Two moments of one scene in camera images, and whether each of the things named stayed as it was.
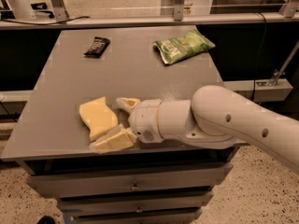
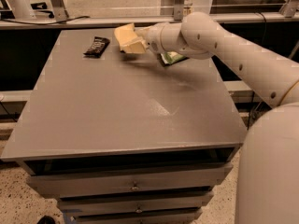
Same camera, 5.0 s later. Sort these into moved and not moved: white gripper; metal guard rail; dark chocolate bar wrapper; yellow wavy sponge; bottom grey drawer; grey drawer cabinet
Moved: white gripper; yellow wavy sponge
Not moved: grey drawer cabinet; metal guard rail; bottom grey drawer; dark chocolate bar wrapper
